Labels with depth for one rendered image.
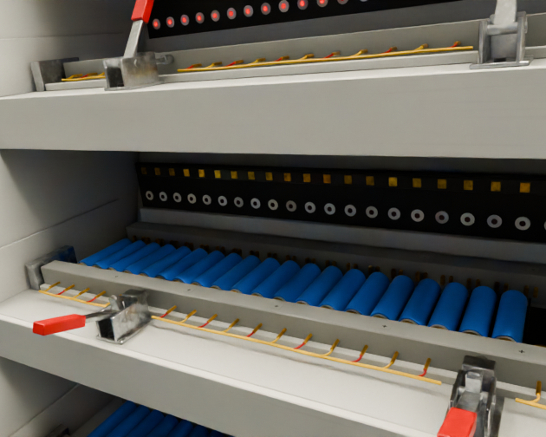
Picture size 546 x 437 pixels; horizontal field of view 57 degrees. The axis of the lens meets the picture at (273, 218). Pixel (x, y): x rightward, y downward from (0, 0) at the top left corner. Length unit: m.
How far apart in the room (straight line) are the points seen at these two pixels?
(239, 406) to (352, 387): 0.08
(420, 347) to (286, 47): 0.23
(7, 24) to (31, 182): 0.15
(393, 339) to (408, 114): 0.14
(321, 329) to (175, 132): 0.17
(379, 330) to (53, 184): 0.37
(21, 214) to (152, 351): 0.22
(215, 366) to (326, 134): 0.18
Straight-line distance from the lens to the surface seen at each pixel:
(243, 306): 0.39
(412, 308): 0.38
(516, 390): 0.34
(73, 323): 0.39
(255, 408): 0.35
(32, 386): 0.60
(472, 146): 0.29
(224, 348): 0.38
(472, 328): 0.36
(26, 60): 0.56
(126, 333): 0.42
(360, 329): 0.35
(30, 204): 0.56
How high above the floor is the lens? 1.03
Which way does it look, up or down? 4 degrees down
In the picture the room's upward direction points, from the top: 3 degrees clockwise
